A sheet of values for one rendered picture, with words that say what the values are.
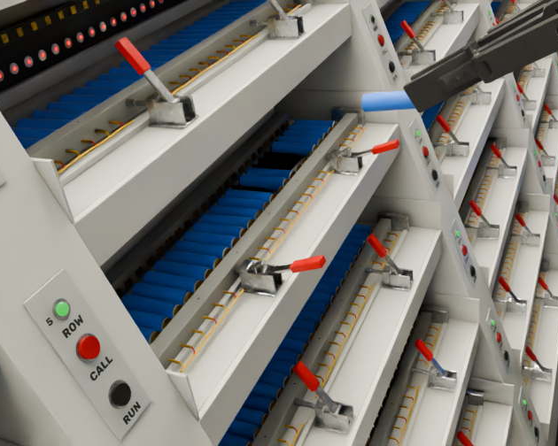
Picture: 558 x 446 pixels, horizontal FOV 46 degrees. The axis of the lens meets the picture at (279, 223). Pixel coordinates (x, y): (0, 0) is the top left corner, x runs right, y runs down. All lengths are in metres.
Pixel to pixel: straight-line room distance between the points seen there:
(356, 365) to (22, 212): 0.50
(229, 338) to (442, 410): 0.49
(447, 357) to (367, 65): 0.48
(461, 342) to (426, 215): 0.22
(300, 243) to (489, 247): 0.69
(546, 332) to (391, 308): 0.86
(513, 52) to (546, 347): 1.20
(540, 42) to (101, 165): 0.37
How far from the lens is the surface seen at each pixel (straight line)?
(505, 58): 0.57
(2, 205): 0.46
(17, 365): 0.45
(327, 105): 1.04
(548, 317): 1.78
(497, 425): 1.26
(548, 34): 0.56
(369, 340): 0.87
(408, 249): 1.03
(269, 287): 0.66
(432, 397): 1.05
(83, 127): 0.60
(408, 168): 1.04
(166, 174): 0.57
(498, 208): 1.50
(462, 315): 1.18
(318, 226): 0.76
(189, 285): 0.67
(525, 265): 1.64
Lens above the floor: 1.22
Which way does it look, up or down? 20 degrees down
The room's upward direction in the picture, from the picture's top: 27 degrees counter-clockwise
